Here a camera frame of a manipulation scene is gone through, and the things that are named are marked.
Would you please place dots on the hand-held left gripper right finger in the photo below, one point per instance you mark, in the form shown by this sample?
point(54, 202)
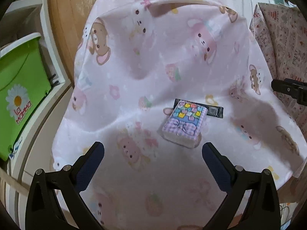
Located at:
point(215, 167)

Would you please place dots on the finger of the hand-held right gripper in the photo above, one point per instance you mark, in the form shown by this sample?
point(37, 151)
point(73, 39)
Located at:
point(283, 85)

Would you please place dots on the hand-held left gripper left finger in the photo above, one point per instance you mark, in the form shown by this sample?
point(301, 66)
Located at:
point(92, 163)

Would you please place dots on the purple plaid tissue pack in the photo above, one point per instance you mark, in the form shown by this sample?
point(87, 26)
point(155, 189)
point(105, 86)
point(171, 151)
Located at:
point(184, 122)

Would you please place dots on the pink patterned pillow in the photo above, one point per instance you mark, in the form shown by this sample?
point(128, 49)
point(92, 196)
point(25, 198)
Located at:
point(283, 40)

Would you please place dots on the black sachet wrapper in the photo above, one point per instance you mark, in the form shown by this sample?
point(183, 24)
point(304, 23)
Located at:
point(214, 112)

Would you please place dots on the green plastic storage box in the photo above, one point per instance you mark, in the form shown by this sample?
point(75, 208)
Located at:
point(21, 76)

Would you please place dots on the pink cartoon printed blanket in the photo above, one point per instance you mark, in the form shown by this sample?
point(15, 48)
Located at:
point(168, 52)

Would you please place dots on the white shelf unit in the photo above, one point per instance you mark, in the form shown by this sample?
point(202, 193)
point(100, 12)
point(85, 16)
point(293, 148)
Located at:
point(51, 40)

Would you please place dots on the wooden door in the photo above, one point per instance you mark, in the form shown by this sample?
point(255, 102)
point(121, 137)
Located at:
point(69, 16)

